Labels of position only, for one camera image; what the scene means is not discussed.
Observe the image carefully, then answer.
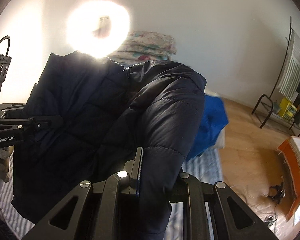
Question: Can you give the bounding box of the navy quilted puffer jacket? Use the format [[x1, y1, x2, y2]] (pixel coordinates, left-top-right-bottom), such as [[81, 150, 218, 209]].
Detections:
[[12, 52, 206, 239]]

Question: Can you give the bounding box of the orange white box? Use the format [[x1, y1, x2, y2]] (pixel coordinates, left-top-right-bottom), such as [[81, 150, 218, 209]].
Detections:
[[276, 136, 300, 220]]

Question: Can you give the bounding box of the black cable on floor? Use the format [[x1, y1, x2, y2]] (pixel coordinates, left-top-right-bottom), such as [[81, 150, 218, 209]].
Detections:
[[263, 175, 288, 227]]

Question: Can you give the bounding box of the striped hanging towel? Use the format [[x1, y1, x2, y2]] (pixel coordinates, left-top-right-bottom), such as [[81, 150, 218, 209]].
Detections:
[[277, 30, 300, 100]]

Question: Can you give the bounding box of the ring light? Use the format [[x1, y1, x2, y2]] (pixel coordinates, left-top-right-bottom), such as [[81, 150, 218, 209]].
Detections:
[[65, 0, 130, 59]]

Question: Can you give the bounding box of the floral folded blanket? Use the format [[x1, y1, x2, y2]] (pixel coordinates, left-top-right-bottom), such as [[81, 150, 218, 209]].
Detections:
[[108, 31, 177, 65]]

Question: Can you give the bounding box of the blue white garment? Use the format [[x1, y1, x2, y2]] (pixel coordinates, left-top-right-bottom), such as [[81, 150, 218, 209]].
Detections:
[[186, 94, 229, 161]]

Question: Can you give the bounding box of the yellow box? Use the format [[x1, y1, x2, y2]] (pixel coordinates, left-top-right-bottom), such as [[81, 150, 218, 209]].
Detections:
[[278, 98, 297, 122]]

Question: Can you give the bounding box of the blue striped bed sheet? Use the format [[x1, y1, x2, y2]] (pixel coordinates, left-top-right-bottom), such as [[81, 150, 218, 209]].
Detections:
[[0, 148, 223, 239]]

